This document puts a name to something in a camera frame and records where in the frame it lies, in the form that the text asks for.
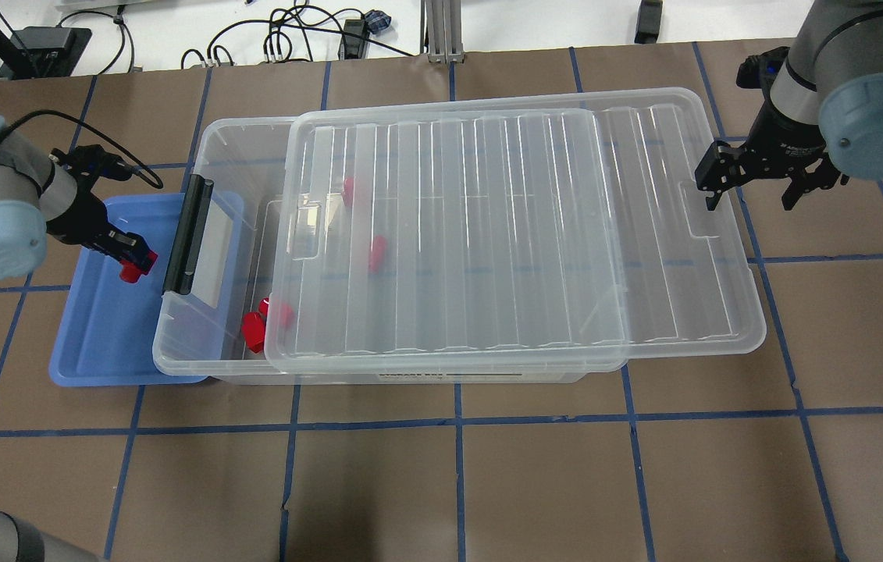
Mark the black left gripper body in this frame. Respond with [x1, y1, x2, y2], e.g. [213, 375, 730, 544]
[46, 148, 135, 259]

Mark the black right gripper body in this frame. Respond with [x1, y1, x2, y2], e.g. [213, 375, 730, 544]
[735, 47, 831, 187]

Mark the red block with stud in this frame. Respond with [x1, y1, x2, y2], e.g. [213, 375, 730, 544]
[119, 251, 157, 284]

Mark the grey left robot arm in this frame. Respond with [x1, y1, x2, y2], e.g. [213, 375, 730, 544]
[0, 110, 162, 283]

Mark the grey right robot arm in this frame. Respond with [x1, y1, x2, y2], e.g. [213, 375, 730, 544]
[695, 1, 883, 211]

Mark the clear plastic storage box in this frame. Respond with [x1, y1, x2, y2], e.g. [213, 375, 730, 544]
[152, 110, 632, 385]

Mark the clear plastic box lid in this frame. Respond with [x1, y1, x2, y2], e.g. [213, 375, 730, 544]
[264, 87, 767, 375]

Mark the black box on left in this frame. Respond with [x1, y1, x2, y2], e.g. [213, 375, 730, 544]
[12, 26, 94, 78]

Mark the blue plastic tray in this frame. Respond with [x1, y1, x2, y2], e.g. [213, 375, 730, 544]
[49, 194, 245, 387]

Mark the red block bottom corner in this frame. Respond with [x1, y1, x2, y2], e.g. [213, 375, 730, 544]
[240, 311, 267, 354]

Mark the red block centre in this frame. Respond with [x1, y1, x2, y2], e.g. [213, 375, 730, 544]
[265, 298, 295, 330]

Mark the black power adapter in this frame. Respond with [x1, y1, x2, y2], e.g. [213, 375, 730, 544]
[633, 0, 664, 44]

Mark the red block upper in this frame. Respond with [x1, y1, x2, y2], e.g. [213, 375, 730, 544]
[341, 177, 355, 208]

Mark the red block middle right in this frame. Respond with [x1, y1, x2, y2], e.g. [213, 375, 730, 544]
[369, 235, 388, 275]

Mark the black box latch handle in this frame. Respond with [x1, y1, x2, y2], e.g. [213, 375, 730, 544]
[162, 173, 214, 295]

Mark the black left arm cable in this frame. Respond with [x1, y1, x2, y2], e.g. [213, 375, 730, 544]
[0, 109, 165, 196]

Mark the black cable bundle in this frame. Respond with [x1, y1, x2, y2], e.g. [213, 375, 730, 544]
[180, 0, 415, 69]

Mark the aluminium frame post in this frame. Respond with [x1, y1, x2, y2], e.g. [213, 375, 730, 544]
[421, 1, 464, 64]

